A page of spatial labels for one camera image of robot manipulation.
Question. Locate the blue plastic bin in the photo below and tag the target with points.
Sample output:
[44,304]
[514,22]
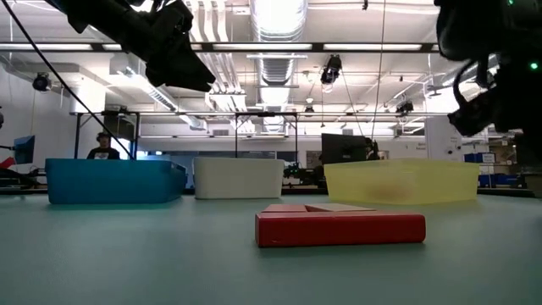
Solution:
[110,182]

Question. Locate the white plastic bin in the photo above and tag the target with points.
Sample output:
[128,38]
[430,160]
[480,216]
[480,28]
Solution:
[237,178]

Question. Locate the person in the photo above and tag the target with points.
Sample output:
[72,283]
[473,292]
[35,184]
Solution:
[103,153]

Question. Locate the white pillar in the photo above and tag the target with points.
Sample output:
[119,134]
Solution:
[442,142]

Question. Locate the red robot part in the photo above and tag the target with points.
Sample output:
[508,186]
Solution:
[6,163]

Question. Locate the black metal workstation frame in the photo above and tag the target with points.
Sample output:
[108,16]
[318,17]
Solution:
[77,135]

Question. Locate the natural wood rectangular block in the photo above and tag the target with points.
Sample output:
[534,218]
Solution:
[339,207]

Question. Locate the blue-lit monitor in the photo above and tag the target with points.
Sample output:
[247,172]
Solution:
[24,149]

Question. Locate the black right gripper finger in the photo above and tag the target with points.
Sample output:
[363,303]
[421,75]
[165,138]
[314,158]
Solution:
[478,118]

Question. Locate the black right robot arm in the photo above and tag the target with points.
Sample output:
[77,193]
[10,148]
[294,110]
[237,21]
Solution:
[487,25]

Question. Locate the red rectangular block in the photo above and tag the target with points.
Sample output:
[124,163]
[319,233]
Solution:
[283,208]

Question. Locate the long red block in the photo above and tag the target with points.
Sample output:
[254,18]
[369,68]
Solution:
[339,229]

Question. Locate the black computer monitor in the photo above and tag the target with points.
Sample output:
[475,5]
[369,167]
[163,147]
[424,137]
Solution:
[529,152]
[343,148]

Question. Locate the translucent yellow plastic bin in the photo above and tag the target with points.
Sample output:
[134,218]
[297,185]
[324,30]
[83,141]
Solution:
[423,182]

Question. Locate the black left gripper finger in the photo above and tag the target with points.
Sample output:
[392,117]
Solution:
[182,72]

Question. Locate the black overhead rig beam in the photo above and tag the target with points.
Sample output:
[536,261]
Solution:
[207,47]

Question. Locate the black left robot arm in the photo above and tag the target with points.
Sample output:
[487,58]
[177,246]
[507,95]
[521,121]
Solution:
[106,21]

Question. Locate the black hanging camera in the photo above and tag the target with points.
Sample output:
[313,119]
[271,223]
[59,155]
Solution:
[404,107]
[331,70]
[41,81]

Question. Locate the silver ventilation duct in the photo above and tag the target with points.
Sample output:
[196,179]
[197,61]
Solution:
[277,72]

